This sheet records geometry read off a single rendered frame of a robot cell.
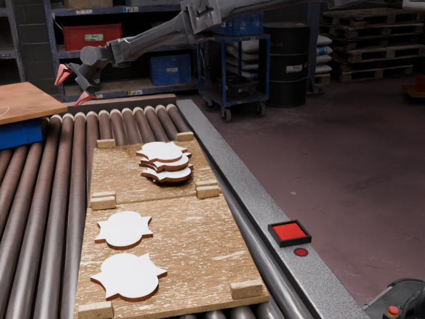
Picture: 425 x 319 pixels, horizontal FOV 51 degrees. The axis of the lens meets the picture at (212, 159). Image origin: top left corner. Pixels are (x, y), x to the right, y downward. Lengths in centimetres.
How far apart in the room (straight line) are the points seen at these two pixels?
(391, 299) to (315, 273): 109
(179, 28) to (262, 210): 53
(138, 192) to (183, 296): 44
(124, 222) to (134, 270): 19
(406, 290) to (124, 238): 138
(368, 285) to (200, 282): 166
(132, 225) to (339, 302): 48
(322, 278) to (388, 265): 170
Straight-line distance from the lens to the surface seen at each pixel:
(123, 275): 90
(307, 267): 96
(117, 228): 104
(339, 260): 259
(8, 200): 135
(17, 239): 115
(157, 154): 126
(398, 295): 205
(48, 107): 170
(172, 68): 564
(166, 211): 111
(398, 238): 287
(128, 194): 121
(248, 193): 123
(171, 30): 125
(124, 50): 143
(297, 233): 104
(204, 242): 99
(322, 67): 619
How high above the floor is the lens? 149
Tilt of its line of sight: 23 degrees down
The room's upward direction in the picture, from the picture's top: 1 degrees counter-clockwise
